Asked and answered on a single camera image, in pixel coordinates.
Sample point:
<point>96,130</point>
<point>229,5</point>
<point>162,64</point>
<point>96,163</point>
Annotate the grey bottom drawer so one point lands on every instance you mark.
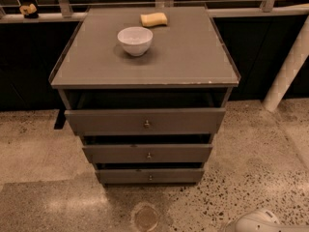
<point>150,176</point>

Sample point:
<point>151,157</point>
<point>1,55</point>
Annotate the grey drawer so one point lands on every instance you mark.
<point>150,176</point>
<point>145,153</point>
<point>145,121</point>

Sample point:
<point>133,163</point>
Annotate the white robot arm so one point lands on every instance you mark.
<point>262,220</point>

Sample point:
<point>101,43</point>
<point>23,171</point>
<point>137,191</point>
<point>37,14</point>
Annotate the grey drawer cabinet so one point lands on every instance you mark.
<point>187,66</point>

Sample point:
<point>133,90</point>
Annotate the grey top drawer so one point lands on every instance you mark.
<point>145,121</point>

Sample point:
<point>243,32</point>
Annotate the grey middle drawer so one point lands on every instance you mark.
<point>145,153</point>

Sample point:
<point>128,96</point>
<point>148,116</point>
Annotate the white ceramic bowl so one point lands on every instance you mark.
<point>135,40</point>

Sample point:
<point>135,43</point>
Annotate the yellow sponge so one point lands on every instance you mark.
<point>150,20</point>

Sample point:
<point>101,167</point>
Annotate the round floor drain cover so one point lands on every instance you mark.
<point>144,218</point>

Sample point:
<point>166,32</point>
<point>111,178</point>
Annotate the white diagonal pole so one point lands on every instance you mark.
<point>289,70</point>

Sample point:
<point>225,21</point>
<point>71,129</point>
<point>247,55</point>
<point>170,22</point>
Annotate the small yellow black object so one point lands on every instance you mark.
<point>29,10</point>

